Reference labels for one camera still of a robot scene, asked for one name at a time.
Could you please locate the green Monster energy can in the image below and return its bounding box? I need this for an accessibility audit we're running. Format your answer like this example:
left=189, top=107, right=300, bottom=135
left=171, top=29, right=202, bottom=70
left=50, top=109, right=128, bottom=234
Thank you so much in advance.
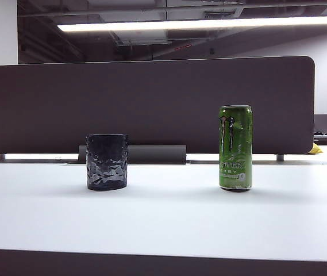
left=218, top=105, right=253, bottom=192

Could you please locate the dark textured glass cup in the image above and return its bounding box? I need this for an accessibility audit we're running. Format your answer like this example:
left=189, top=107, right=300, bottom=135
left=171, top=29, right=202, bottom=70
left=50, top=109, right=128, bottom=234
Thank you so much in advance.
left=85, top=133, right=129, bottom=191

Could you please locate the dark grey desk divider panel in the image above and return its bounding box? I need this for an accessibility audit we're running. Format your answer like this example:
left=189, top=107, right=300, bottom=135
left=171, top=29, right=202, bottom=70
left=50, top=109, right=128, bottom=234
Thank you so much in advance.
left=0, top=55, right=316, bottom=155

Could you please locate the long ceiling light strip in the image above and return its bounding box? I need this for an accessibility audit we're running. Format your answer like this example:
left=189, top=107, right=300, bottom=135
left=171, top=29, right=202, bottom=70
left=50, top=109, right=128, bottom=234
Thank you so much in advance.
left=56, top=15, right=327, bottom=33

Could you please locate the grey cable tray flap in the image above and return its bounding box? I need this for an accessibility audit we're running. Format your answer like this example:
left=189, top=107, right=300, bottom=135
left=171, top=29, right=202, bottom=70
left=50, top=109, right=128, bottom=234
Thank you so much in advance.
left=78, top=144, right=187, bottom=166

